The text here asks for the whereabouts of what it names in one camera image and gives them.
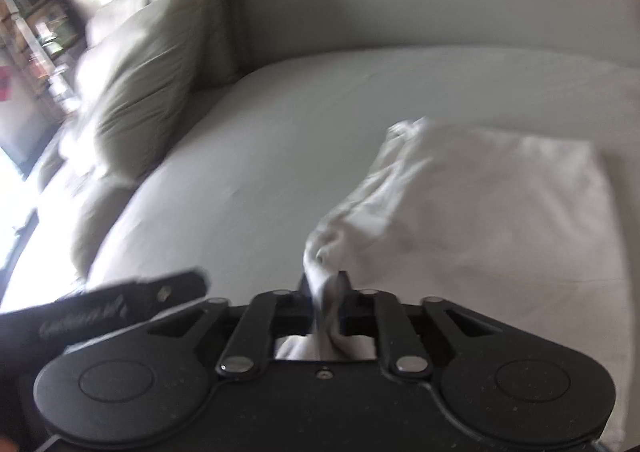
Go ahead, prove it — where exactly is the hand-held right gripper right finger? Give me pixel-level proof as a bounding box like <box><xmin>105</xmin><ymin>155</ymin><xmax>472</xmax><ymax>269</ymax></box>
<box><xmin>337</xmin><ymin>271</ymin><xmax>504</xmax><ymax>378</ymax></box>

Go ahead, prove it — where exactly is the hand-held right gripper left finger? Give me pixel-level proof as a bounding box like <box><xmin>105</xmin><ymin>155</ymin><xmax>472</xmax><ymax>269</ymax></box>
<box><xmin>147</xmin><ymin>274</ymin><xmax>321</xmax><ymax>378</ymax></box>

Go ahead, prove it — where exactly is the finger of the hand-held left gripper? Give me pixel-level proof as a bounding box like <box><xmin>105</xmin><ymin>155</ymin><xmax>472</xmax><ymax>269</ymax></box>
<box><xmin>125</xmin><ymin>270</ymin><xmax>209</xmax><ymax>319</ymax></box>

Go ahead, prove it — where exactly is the white hoodie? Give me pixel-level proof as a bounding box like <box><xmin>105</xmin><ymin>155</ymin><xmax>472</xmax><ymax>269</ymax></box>
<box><xmin>274</xmin><ymin>116</ymin><xmax>630</xmax><ymax>364</ymax></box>

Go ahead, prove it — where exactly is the grey sofa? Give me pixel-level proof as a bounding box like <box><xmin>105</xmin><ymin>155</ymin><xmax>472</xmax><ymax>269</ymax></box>
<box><xmin>37</xmin><ymin>0</ymin><xmax>640</xmax><ymax>452</ymax></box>

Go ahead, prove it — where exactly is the cluttered shelf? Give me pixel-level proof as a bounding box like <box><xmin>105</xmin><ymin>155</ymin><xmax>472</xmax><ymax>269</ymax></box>
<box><xmin>0</xmin><ymin>0</ymin><xmax>98</xmax><ymax>120</ymax></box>

